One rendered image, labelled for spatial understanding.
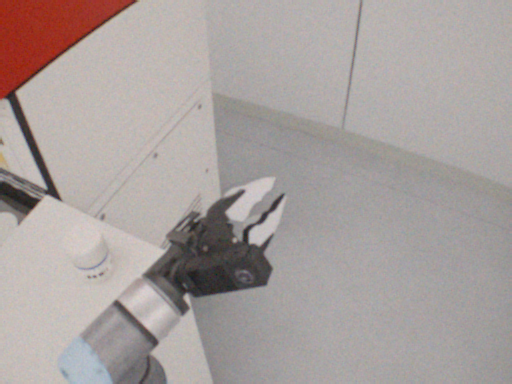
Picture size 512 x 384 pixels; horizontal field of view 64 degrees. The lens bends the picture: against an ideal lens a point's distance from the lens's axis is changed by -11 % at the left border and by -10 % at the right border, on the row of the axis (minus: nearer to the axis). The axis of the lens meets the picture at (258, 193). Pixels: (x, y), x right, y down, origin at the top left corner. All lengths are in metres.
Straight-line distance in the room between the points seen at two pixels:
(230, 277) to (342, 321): 1.37
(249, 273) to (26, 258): 0.55
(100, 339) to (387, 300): 1.54
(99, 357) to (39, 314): 0.34
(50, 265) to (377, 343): 1.32
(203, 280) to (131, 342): 0.11
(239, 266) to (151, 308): 0.11
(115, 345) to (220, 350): 1.28
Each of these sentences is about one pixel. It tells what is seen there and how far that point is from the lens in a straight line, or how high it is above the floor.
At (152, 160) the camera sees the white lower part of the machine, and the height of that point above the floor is 0.75.
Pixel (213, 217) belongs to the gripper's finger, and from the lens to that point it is 0.55.
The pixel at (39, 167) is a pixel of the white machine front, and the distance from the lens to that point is 0.98.
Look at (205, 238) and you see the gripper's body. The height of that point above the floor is 1.22.
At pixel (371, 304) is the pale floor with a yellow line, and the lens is 1.92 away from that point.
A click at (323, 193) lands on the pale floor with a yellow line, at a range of 2.23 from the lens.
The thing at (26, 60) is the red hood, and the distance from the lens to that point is 0.89.
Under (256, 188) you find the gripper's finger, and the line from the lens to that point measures 0.58.
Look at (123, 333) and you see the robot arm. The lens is 0.53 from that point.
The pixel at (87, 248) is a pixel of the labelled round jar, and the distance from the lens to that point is 0.77.
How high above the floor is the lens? 1.66
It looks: 49 degrees down
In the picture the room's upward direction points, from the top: straight up
